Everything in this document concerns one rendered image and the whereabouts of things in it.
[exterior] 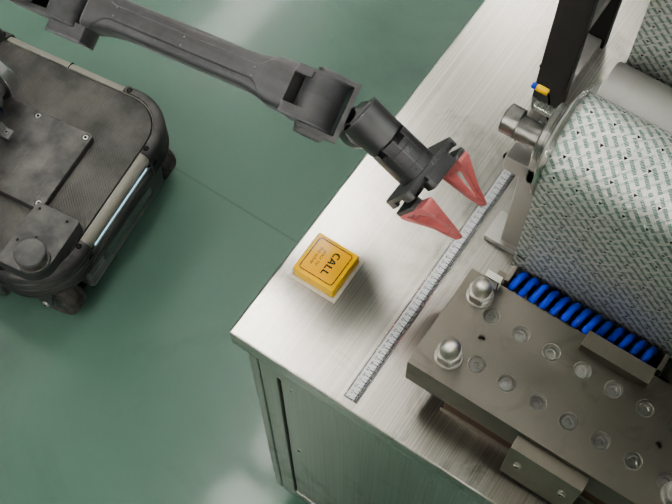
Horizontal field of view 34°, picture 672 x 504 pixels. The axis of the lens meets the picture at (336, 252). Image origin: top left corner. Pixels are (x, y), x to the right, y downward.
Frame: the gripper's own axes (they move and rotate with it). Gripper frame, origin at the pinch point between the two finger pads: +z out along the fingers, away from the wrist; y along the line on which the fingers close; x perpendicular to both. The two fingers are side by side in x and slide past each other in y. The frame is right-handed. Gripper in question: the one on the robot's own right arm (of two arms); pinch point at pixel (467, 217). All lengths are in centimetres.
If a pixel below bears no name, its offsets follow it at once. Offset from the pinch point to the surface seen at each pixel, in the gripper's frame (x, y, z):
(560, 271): 4.8, -1.1, 12.8
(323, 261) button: -22.5, 9.6, -6.7
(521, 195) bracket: -1.8, -8.9, 4.8
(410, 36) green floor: -126, -92, -5
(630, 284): 14.2, -1.3, 17.2
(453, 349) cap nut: 2.0, 15.6, 8.1
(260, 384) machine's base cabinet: -39.0, 25.4, 0.8
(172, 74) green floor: -146, -46, -44
